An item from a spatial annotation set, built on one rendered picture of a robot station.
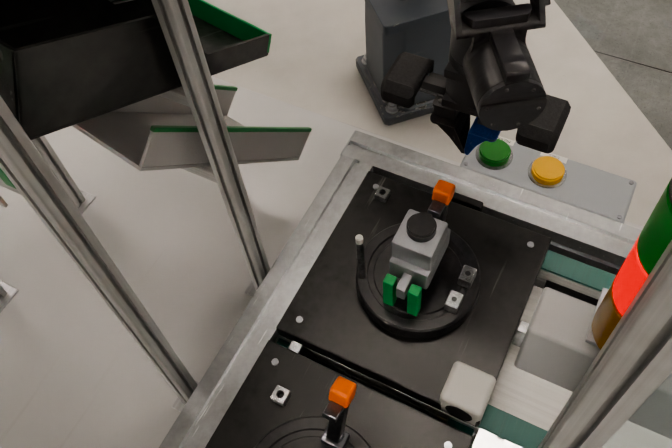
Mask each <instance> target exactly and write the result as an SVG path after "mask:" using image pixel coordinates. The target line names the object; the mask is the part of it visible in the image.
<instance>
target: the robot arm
mask: <svg viewBox="0 0 672 448"><path fill-rule="evenodd" d="M447 4H448V11H449V18H450V24H451V38H450V49H449V60H448V64H447V66H446V68H445V69H444V76H443V75H439V74H436V73H431V72H433V68H434V60H431V59H428V58H424V57H421V56H418V55H414V54H411V53H408V52H402V53H401V54H399V55H398V57H397V58H396V60H395V61H394V63H393V64H392V66H391V68H390V69H389V71H388V72H387V74H386V76H385V77H384V79H383V81H382V84H381V97H382V99H383V100H384V101H387V102H390V103H393V104H396V105H400V106H403V107H406V108H410V107H412V106H413V105H414V102H415V96H416V94H417V93H418V91H420V92H423V93H427V94H430V95H433V96H436V98H435V99H434V101H433V106H434V110H433V112H432V114H431V116H430V120H431V122H432V123H434V124H437V125H438V126H439V127H440V128H441V129H442V130H443V131H444V132H445V133H446V134H447V135H448V136H449V137H450V139H451V140H452V141H453V142H454V144H455V145H456V146H457V148H458V149H459V150H460V152H461V153H463V154H466V155H469V153H470V152H471V151H472V150H473V149H474V148H475V147H476V146H477V145H479V144H481V143H482V142H484V141H489V142H495V141H496V140H497V139H498V136H499V134H500V132H501V131H508V130H513V129H517V128H518V129H517V133H516V142H517V143H518V144H519V145H522V146H525V147H528V148H531V149H534V150H537V151H540V152H543V153H547V154H549V153H551V152H553V151H554V149H555V146H556V144H557V141H558V139H559V137H560V134H561V132H562V130H563V127H564V125H565V123H566V120H567V118H568V115H569V113H570V109H571V106H570V104H569V102H568V100H564V99H561V98H558V97H554V96H551V95H548V94H546V92H545V90H544V87H543V85H542V82H541V80H540V77H539V75H538V72H537V70H536V67H535V65H534V62H533V60H532V57H531V55H530V52H529V50H528V47H527V45H526V34H527V30H531V29H539V28H545V27H546V11H545V6H548V5H550V4H551V2H550V0H530V4H529V3H526V4H518V5H515V3H514V2H513V0H447ZM429 73H430V74H429ZM428 74H429V76H428ZM470 115H472V116H475V117H476V118H475V120H474V122H473V124H472V126H471V128H470Z"/></svg>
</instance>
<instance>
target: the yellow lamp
mask: <svg viewBox="0 0 672 448"><path fill-rule="evenodd" d="M612 288H613V283H612V284H611V286H610V288H609V290H608V291H607V293H606V295H605V297H604V299H603V300H602V302H601V304H600V306H599V307H598V309H597V311H596V313H595V315H594V317H593V322H592V332H593V336H594V339H595V342H596V344H597V346H598V347H599V349H600V350H601V349H602V347H603V346H604V344H605V342H606V341H607V339H608V338H609V336H610V335H611V333H612V332H613V330H614V329H615V327H616V325H617V324H618V322H619V321H620V319H621V317H622V316H621V314H620V313H619V312H618V310H617V308H616V305H615V303H614V299H613V293H612Z"/></svg>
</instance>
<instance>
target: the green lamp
mask: <svg viewBox="0 0 672 448"><path fill-rule="evenodd" d="M670 181H671V180H670ZM670 181H669V183H668V185H667V187H666V188H665V190H664V192H663V194H662V196H661V197H660V199H659V201H658V203H657V204H656V206H655V208H654V210H653V212H652V213H651V215H650V217H649V219H648V220H647V222H646V224H645V226H644V227H643V229H642V231H641V233H640V235H639V238H638V243H637V251H638V256H639V259H640V262H641V264H642V266H643V268H644V270H645V271H646V272H647V273H648V275H649V274H650V273H651V271H652V270H653V268H654V266H655V265H656V263H657V262H658V260H659V259H660V257H661V256H662V254H663V252H664V251H665V249H666V248H667V246H668V245H669V243H670V242H671V240H672V204H671V202H670V199H669V184H670Z"/></svg>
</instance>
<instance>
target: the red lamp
mask: <svg viewBox="0 0 672 448"><path fill-rule="evenodd" d="M638 238H639V236H638ZM638 238H637V240H636V242H635V243H634V245H633V247H632V249H631V251H630V252H629V254H628V256H627V258H626V259H625V261H624V263H623V265H622V267H621V268H620V270H619V272H618V274H617V276H616V278H615V280H614V282H613V288H612V293H613V299H614V303H615V305H616V308H617V310H618V312H619V313H620V314H621V316H623V315H624V313H625V311H626V310H627V308H628V307H629V305H630V304H631V302H632V301H633V299H634V297H635V296H636V294H637V293H638V291H639V290H640V288H641V287H642V285H643V283H644V282H645V280H646V279H647V277H648V273H647V272H646V271H645V270H644V268H643V266H642V264H641V262H640V259H639V256H638V251H637V243H638Z"/></svg>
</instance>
